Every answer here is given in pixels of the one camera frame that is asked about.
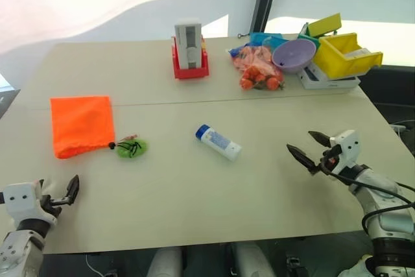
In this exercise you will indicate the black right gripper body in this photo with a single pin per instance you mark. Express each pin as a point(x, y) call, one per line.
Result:
point(328, 159)

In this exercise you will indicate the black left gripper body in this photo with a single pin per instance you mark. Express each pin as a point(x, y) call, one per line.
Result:
point(51, 208)

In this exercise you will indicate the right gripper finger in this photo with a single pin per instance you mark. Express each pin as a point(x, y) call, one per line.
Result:
point(321, 139)
point(301, 157)

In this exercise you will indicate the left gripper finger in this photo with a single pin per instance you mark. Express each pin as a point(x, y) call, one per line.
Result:
point(73, 191)

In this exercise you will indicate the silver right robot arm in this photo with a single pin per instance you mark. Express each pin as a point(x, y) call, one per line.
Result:
point(382, 212)

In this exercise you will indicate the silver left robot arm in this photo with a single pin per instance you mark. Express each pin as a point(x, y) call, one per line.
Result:
point(14, 251)

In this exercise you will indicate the bag of red toy fruits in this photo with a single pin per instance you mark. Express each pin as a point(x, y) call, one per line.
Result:
point(256, 79)

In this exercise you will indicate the clear bag of orange carrots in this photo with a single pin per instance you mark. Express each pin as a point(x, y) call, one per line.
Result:
point(256, 58)

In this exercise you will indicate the blue plastic bag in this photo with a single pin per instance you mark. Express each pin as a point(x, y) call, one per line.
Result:
point(261, 38)

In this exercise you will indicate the flat white box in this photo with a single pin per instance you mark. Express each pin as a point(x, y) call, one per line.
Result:
point(324, 83)

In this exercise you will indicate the green round sponge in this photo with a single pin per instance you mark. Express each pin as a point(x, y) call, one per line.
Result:
point(140, 148)

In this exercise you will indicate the white tube with blue cap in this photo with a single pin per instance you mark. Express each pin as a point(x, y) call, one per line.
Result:
point(218, 143)

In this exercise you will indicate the purple plastic bowl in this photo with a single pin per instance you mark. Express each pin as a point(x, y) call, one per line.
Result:
point(293, 58)

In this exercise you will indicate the yellow green plastic bin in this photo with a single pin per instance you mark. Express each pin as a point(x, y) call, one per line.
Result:
point(324, 25)

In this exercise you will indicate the white rounded robot leg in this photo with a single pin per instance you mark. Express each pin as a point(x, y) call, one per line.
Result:
point(165, 262)
point(253, 262)

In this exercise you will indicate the red plastic bin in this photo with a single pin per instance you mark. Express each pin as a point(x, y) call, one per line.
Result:
point(191, 73)

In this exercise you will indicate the grey white block device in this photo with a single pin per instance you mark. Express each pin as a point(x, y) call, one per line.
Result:
point(188, 43)

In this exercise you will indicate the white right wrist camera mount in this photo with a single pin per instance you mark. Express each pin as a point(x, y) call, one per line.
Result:
point(346, 150)

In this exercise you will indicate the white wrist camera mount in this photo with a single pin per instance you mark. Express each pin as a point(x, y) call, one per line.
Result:
point(346, 150)
point(22, 197)

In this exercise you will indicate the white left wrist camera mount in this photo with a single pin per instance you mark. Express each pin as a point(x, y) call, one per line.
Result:
point(22, 197)

